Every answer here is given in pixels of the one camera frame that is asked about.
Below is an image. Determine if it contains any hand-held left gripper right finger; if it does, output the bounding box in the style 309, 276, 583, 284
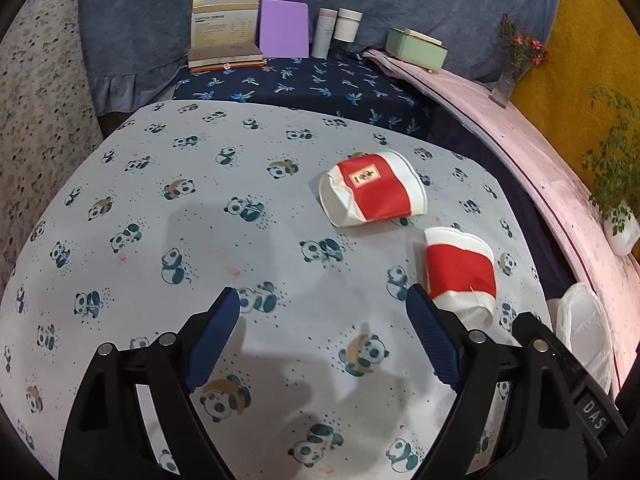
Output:
405, 284, 587, 480

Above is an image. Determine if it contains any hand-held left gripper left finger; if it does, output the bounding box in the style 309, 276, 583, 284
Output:
59, 287, 242, 480

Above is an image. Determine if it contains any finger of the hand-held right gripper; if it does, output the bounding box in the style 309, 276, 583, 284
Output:
512, 312, 631, 480

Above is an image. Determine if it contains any red and white paper cup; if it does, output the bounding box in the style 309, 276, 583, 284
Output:
422, 226, 497, 329
318, 149, 429, 229

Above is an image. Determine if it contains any plain white plastic bag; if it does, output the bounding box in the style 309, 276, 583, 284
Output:
546, 282, 614, 395

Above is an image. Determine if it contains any panda print tablecloth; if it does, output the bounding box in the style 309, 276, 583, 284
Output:
0, 99, 554, 480

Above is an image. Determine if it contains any green potted plant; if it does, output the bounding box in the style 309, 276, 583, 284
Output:
581, 85, 640, 257

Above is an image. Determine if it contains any navy palm print cloth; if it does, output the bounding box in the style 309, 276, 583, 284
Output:
171, 54, 437, 142

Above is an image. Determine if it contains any orange book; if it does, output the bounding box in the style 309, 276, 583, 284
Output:
188, 59, 269, 73

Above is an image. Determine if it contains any brown book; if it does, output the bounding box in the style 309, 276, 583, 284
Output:
188, 42, 264, 67

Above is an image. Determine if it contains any floral speckled cloth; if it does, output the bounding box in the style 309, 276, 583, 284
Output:
0, 0, 104, 302

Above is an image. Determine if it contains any pale green box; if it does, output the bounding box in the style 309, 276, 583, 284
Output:
384, 27, 449, 72

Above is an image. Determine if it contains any glass vase with pink flowers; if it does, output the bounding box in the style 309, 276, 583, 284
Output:
490, 13, 550, 109

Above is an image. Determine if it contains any white capped dark bottle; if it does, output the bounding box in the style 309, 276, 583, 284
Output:
329, 7, 362, 61

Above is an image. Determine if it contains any purple notebook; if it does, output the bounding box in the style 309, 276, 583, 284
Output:
258, 0, 310, 59

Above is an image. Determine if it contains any beige upright booklet box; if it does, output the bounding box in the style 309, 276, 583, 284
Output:
191, 0, 261, 52

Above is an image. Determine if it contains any white and pink tube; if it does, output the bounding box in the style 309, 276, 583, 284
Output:
310, 7, 339, 59

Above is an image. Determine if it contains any yellow cloth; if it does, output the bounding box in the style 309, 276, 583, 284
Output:
509, 0, 640, 161

